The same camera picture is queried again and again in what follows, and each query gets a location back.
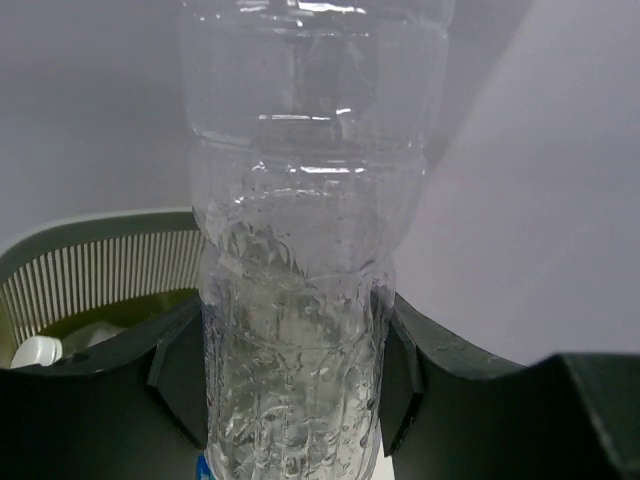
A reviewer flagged blue label water bottle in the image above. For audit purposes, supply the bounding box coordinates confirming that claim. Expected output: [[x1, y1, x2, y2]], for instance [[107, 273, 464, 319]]
[[196, 455, 215, 480]]

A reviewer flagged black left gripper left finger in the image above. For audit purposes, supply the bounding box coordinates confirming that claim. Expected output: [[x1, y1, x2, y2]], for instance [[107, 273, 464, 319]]
[[1, 296, 208, 479]]

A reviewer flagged square bottle yellow label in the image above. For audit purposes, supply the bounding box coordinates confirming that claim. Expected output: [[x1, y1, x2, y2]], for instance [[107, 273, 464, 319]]
[[10, 335, 63, 369]]

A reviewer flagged olive green mesh bin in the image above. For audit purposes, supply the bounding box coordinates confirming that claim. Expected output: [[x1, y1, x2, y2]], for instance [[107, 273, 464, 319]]
[[1, 209, 205, 367]]

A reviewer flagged clear bottle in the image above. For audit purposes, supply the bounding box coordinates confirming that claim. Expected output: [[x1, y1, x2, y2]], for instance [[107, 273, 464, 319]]
[[179, 1, 454, 479]]

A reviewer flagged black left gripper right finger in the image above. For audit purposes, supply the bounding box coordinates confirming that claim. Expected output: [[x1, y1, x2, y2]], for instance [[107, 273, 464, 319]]
[[379, 298, 639, 479]]

